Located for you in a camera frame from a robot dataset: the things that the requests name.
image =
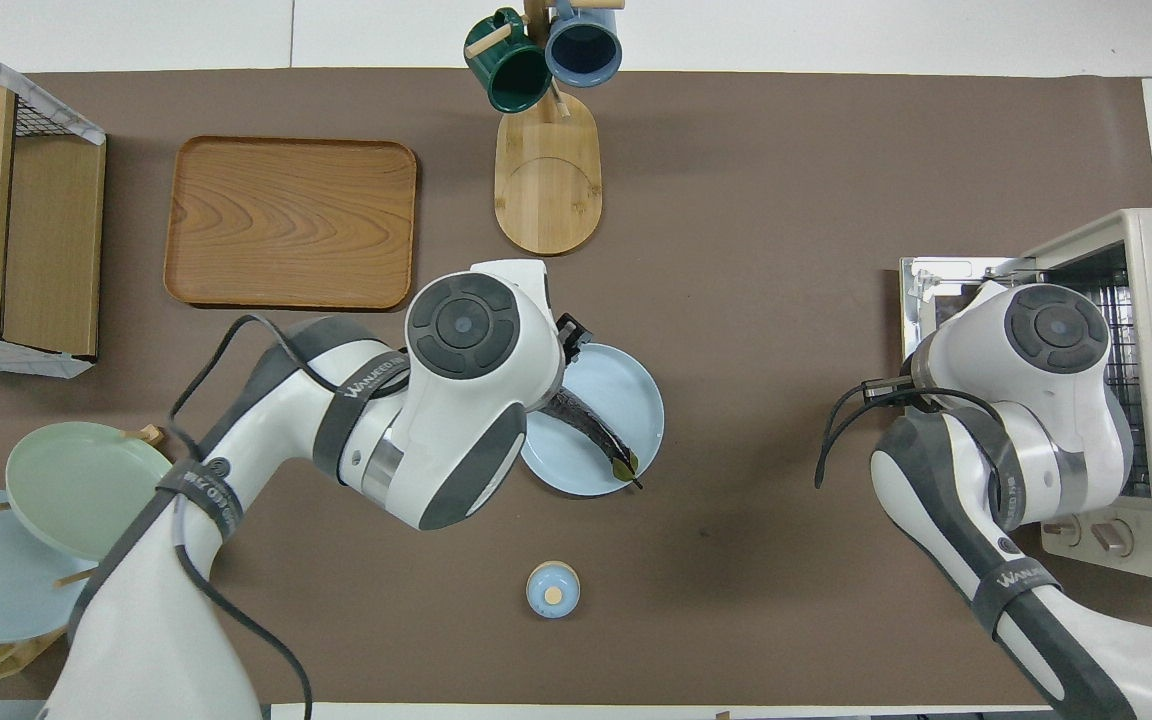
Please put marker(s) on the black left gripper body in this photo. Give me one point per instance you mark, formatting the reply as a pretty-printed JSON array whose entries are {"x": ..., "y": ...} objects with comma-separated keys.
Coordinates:
[{"x": 576, "y": 333}]

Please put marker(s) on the light blue serving plate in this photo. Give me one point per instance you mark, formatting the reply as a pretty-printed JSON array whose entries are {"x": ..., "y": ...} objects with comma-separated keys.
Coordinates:
[{"x": 616, "y": 400}]

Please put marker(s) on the dark purple eggplant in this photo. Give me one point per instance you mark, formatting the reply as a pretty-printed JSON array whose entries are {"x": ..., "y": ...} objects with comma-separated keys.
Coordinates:
[{"x": 586, "y": 425}]

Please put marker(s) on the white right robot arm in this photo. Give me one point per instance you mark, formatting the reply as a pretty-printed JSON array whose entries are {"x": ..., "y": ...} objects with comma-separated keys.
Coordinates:
[{"x": 1026, "y": 420}]

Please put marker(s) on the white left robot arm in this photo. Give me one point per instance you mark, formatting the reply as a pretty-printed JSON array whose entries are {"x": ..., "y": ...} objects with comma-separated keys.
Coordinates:
[{"x": 356, "y": 440}]

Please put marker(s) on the metal oven grill rack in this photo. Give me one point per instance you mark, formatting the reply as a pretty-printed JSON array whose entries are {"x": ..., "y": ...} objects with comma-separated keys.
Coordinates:
[{"x": 1126, "y": 330}]

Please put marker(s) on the wooden mug tree stand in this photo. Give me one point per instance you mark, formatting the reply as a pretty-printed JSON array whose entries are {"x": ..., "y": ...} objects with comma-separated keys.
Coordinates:
[{"x": 548, "y": 180}]

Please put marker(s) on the brown table mat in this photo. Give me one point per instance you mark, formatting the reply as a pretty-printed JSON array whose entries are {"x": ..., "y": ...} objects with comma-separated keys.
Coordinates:
[{"x": 736, "y": 200}]

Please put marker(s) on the small blue knob lid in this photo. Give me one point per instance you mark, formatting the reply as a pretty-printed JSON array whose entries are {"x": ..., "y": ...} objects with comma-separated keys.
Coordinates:
[{"x": 552, "y": 590}]

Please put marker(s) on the dark green mug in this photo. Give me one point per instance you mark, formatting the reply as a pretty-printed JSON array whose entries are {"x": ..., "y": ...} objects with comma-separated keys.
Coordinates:
[{"x": 511, "y": 70}]

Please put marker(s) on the blue mug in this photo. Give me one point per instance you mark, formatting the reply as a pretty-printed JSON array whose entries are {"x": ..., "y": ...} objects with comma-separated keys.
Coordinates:
[{"x": 584, "y": 45}]

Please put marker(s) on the rectangular wooden tray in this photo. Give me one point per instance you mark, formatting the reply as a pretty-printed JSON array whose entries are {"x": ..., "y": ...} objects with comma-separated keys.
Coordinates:
[{"x": 291, "y": 222}]

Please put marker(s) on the pale green plate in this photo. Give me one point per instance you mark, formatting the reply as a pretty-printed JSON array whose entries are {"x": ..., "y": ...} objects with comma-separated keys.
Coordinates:
[{"x": 76, "y": 490}]

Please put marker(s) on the wooden plate rack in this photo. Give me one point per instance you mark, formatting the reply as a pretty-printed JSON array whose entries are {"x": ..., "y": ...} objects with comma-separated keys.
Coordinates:
[{"x": 26, "y": 650}]

